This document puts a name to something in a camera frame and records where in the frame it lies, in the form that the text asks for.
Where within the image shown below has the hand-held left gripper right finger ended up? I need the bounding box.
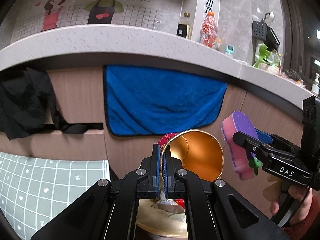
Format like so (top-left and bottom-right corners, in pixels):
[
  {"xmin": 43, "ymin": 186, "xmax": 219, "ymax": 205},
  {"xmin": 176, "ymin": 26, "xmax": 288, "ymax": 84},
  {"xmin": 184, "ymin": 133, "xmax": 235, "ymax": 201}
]
[{"xmin": 164, "ymin": 146, "xmax": 292, "ymax": 240}]

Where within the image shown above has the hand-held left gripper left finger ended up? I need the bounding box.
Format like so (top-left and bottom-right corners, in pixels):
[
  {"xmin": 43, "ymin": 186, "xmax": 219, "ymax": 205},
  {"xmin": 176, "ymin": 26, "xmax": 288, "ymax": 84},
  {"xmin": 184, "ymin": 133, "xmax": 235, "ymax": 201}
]
[{"xmin": 30, "ymin": 144, "xmax": 162, "ymax": 240}]

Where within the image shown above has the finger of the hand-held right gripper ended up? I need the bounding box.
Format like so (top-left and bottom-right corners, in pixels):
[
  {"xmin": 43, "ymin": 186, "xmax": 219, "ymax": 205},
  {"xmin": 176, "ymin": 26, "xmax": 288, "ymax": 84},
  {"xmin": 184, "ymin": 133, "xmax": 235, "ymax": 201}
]
[
  {"xmin": 255, "ymin": 127, "xmax": 278, "ymax": 144},
  {"xmin": 232, "ymin": 131, "xmax": 270, "ymax": 161}
]

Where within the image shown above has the colourful small packet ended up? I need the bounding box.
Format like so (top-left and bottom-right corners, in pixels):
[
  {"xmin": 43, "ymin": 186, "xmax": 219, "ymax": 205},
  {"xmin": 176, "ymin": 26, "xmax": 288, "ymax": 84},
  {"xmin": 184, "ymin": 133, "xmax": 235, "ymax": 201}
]
[{"xmin": 221, "ymin": 111, "xmax": 262, "ymax": 180}]

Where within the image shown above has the red printed paper cup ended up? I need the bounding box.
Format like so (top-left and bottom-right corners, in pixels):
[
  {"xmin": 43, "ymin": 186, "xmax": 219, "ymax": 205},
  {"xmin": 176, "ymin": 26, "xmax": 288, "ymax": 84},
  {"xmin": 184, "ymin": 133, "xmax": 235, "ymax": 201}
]
[{"xmin": 159, "ymin": 129, "xmax": 224, "ymax": 183}]

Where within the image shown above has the trash bin with yellow bag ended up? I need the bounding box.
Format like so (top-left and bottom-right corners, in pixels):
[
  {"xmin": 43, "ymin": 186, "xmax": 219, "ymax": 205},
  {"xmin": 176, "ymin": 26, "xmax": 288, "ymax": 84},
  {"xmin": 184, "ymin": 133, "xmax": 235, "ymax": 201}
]
[{"xmin": 136, "ymin": 197, "xmax": 188, "ymax": 238}]

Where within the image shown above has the person's right forearm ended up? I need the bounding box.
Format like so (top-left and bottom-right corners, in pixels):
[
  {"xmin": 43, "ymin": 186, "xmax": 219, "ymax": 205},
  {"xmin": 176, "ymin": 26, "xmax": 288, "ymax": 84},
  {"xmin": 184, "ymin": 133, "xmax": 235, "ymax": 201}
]
[{"xmin": 281, "ymin": 197, "xmax": 320, "ymax": 240}]

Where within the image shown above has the person's right hand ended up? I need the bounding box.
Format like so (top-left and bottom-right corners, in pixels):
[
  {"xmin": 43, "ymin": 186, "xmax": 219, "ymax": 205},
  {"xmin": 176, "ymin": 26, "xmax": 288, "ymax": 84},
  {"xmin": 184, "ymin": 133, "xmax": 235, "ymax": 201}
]
[{"xmin": 264, "ymin": 177, "xmax": 313, "ymax": 227}]

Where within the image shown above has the dark scouring ball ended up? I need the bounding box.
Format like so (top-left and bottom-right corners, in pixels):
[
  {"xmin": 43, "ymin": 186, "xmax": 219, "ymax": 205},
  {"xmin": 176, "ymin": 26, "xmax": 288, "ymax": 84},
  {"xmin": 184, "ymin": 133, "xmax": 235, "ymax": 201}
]
[{"xmin": 282, "ymin": 69, "xmax": 302, "ymax": 82}]

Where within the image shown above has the white pump bottle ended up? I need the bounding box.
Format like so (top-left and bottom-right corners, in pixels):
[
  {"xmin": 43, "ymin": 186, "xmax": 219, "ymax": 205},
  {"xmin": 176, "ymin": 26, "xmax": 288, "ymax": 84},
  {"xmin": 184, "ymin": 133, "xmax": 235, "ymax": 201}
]
[{"xmin": 311, "ymin": 73, "xmax": 320, "ymax": 95}]

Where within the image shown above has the blue towel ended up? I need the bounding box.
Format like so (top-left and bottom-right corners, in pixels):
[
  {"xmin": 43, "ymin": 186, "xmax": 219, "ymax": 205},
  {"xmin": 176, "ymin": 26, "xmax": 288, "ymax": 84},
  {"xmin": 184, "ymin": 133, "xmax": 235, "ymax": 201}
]
[{"xmin": 103, "ymin": 64, "xmax": 228, "ymax": 137}]

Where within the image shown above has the green plastic bag on counter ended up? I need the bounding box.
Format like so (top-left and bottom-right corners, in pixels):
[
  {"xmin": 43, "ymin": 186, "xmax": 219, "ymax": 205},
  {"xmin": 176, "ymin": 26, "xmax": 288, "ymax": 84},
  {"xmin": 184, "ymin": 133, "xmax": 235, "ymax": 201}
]
[{"xmin": 252, "ymin": 44, "xmax": 283, "ymax": 72}]

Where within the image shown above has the black utensil holder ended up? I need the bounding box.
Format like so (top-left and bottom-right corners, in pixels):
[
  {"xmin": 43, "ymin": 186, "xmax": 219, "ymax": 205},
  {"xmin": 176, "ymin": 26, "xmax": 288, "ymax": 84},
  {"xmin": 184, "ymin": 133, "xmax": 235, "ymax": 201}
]
[{"xmin": 252, "ymin": 21, "xmax": 280, "ymax": 50}]

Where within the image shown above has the red bottle with orange cap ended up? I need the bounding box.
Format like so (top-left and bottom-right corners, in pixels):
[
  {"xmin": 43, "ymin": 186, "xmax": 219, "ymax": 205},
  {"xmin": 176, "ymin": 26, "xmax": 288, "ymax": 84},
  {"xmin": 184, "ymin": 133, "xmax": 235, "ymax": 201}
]
[{"xmin": 200, "ymin": 11, "xmax": 218, "ymax": 48}]

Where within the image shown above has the grey-green checked tablecloth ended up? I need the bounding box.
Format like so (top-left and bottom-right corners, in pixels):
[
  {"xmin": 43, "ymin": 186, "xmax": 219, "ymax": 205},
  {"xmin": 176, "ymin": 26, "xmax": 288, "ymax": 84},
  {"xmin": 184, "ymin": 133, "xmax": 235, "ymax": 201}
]
[{"xmin": 0, "ymin": 151, "xmax": 110, "ymax": 240}]

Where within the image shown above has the dark sauce bottle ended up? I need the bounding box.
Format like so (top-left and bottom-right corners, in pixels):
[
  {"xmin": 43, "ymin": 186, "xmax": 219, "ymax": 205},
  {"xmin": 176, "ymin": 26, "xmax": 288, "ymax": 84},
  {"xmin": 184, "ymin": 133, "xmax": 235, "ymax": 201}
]
[{"xmin": 176, "ymin": 12, "xmax": 193, "ymax": 40}]

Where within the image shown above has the grey stone counter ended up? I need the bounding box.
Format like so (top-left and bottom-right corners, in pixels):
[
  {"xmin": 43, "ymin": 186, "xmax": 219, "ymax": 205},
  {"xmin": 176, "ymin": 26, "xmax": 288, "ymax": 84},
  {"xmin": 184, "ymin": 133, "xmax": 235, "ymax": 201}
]
[{"xmin": 0, "ymin": 24, "xmax": 315, "ymax": 110}]

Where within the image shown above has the white vented column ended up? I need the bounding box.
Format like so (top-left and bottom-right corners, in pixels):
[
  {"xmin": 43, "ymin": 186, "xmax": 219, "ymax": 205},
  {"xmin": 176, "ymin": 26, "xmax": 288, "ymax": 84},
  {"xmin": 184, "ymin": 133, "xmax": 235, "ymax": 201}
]
[{"xmin": 181, "ymin": 0, "xmax": 222, "ymax": 38}]

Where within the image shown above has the black cloth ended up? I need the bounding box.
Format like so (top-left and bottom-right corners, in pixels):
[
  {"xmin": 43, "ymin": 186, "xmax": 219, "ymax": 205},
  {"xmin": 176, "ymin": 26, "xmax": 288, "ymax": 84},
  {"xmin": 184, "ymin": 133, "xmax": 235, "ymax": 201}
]
[{"xmin": 0, "ymin": 67, "xmax": 104, "ymax": 140}]

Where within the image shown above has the cartoon couple wall sticker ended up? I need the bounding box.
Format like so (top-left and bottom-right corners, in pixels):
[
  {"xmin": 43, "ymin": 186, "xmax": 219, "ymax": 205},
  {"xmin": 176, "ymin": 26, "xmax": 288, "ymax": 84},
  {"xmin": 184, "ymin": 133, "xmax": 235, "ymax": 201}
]
[{"xmin": 15, "ymin": 0, "xmax": 185, "ymax": 32}]

